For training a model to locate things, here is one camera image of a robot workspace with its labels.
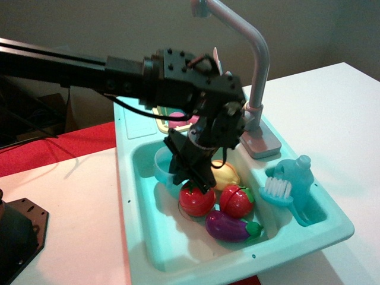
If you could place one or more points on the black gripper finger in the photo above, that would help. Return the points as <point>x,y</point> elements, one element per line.
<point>180,177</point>
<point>174,166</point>

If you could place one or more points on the red toy strawberry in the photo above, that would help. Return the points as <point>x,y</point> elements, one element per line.
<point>236,201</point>

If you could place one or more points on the red toy tomato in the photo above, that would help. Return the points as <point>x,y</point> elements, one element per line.
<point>194,202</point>

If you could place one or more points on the grey toy faucet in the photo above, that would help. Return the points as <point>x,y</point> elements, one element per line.
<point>258,140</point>

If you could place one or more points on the red cloth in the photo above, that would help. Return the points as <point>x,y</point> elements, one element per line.
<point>53,150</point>

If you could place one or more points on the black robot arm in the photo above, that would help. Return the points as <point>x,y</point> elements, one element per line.
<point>168,78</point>

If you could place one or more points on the blue toy soap bottle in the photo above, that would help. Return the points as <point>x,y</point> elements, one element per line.
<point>298,173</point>

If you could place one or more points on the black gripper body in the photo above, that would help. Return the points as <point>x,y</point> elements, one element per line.
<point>194,158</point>

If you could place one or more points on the purple toy eggplant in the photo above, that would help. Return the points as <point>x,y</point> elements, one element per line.
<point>221,226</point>

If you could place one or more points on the blue dish brush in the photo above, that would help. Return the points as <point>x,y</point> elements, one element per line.
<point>277,192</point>

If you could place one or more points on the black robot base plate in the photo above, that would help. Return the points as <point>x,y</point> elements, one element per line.
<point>23,233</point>

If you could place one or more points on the magenta toy bowl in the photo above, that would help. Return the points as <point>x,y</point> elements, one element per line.
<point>194,119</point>

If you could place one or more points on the pink toy cup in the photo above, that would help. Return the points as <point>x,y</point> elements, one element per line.
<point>174,124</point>

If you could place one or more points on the yellow dish rack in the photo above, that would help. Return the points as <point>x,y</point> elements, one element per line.
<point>162,124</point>

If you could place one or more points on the yellow toy lemon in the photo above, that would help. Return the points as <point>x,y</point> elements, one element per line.
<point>224,174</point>

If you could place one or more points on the translucent blue plastic cup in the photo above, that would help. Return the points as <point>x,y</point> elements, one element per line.
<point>162,159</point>

